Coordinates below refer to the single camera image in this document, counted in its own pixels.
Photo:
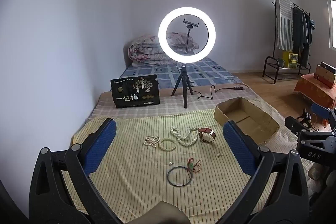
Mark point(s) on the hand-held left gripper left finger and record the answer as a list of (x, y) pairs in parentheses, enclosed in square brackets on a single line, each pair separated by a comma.
[(102, 145)]

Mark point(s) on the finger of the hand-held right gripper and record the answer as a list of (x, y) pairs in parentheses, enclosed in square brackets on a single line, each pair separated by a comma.
[(296, 124), (321, 109)]

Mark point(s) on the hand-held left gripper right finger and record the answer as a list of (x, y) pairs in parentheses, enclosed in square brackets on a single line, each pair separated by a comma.
[(239, 148)]

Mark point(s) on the cardboard box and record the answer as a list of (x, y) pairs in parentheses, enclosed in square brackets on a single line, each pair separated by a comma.
[(252, 111)]

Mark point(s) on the dark thin bangle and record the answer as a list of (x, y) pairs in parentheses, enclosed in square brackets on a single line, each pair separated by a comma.
[(168, 176)]

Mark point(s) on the person's right hand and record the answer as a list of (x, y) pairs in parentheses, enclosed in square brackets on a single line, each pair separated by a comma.
[(316, 172)]

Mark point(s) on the small black floor tripod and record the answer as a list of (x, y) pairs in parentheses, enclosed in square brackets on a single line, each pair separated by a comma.
[(307, 119)]

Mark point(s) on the stacked cardboard boxes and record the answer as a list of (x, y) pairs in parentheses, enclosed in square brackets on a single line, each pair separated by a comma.
[(326, 74)]

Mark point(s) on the yellow striped cloth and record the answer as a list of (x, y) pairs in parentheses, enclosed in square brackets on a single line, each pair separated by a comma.
[(131, 187)]

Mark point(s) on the beige plaid blanket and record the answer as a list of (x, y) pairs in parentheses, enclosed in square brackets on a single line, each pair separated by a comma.
[(204, 106)]

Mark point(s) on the tan blanket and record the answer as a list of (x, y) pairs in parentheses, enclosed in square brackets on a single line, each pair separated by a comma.
[(225, 95)]

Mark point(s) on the yellow box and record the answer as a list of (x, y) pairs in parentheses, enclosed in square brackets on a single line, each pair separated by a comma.
[(291, 60)]

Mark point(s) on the black snack bag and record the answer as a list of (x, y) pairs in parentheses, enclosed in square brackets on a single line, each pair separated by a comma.
[(134, 92)]

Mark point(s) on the black clothes rack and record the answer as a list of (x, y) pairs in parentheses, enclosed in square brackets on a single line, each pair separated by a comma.
[(270, 66)]

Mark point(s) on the dark hanging clothes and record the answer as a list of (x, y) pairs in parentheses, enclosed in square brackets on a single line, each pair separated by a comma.
[(300, 35)]

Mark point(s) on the blue patterned bed sheet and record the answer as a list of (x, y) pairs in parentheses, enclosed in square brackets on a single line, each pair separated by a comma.
[(210, 71)]

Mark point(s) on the window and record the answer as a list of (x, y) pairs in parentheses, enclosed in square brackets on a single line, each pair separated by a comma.
[(332, 24)]

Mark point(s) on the striped grey towel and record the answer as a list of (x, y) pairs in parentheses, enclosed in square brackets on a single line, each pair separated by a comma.
[(284, 22)]

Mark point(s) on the folded floral quilt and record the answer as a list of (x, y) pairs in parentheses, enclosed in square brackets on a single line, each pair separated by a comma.
[(144, 53)]

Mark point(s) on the floral pillow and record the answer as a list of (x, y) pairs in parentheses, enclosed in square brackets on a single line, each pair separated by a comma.
[(181, 40)]

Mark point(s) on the black phone holder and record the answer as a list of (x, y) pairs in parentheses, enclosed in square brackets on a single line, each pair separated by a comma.
[(188, 29)]

